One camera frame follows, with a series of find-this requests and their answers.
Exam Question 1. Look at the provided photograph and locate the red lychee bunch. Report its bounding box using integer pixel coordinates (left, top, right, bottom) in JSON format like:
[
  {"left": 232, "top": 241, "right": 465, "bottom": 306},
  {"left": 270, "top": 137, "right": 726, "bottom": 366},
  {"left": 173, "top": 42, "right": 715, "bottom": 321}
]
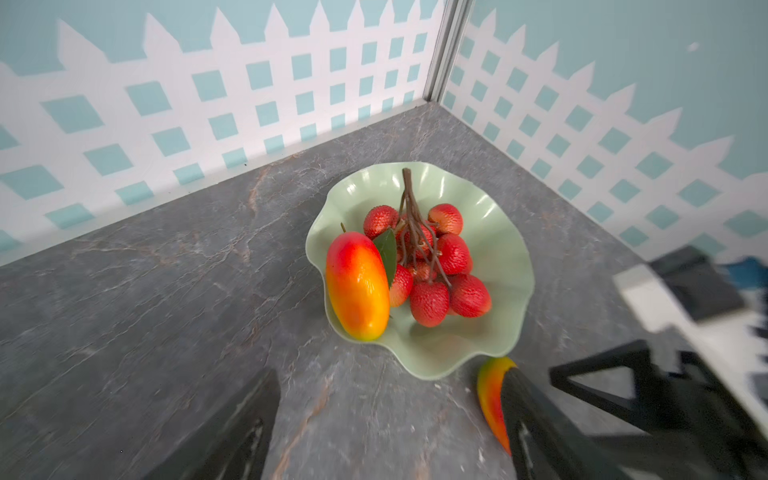
[{"left": 363, "top": 168, "right": 492, "bottom": 328}]

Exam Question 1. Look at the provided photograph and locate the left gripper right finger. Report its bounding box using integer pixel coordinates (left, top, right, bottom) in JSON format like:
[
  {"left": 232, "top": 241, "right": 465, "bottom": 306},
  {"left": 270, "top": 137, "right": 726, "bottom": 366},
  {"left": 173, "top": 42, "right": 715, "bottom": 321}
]
[{"left": 500, "top": 367, "right": 629, "bottom": 479}]

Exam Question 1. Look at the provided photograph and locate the green wavy fruit bowl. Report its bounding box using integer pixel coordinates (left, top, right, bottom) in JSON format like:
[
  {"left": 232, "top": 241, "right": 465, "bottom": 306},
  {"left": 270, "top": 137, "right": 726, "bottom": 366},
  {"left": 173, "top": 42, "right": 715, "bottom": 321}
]
[{"left": 304, "top": 160, "right": 536, "bottom": 382}]

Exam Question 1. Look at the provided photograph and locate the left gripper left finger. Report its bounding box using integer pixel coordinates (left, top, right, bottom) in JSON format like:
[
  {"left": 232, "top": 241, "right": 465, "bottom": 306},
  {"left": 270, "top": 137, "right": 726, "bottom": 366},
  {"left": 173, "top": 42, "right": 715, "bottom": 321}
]
[{"left": 145, "top": 368, "right": 281, "bottom": 479}]

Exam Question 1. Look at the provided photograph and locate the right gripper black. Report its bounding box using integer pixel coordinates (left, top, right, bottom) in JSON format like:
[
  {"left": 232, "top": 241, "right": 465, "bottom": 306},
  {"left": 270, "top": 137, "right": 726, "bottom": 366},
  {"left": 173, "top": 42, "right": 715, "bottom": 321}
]
[{"left": 549, "top": 246, "right": 767, "bottom": 479}]

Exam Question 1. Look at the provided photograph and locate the red-yellow mango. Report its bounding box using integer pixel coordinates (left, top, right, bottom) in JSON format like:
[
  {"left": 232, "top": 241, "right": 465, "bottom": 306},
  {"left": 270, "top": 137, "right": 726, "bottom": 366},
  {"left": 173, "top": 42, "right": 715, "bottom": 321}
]
[
  {"left": 476, "top": 357, "right": 517, "bottom": 454},
  {"left": 325, "top": 231, "right": 390, "bottom": 342}
]

